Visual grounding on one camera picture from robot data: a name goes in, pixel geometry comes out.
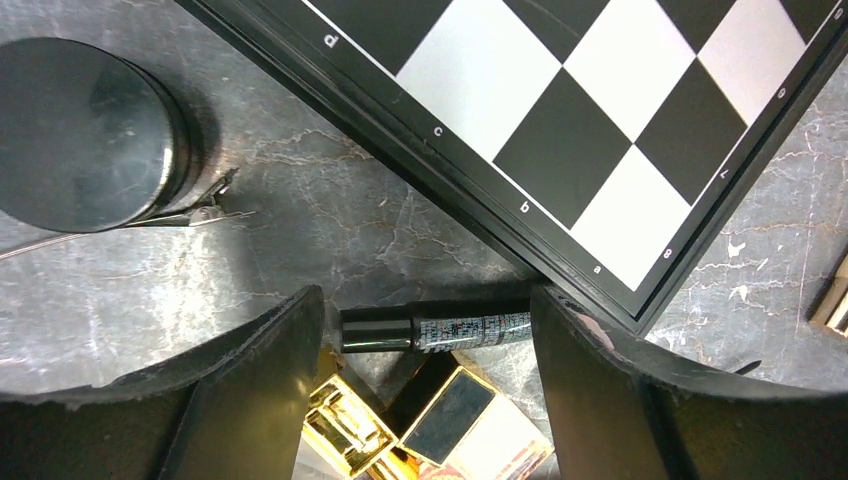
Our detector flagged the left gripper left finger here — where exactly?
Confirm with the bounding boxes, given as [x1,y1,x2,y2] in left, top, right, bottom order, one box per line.
[1,286,325,479]

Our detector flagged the pink blush palette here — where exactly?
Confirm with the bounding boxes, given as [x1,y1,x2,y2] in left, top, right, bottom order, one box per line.
[809,255,847,337]

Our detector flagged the small gold perfume bottle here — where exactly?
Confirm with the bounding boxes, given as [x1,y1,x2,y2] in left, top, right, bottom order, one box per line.
[302,349,554,479]

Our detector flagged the black round cap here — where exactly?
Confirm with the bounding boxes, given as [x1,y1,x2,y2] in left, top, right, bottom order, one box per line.
[1,37,203,233]

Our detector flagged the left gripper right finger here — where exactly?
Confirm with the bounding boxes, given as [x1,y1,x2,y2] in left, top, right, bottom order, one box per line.
[530,286,847,479]

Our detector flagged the black tweezers with loop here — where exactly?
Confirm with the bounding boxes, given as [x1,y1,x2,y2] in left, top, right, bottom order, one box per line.
[1,168,256,260]

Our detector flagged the black white checkerboard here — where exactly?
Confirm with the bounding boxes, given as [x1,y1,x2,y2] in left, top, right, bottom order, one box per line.
[185,1,847,334]

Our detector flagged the black mascara tube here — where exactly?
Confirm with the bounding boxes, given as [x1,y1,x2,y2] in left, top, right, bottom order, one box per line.
[338,297,532,354]

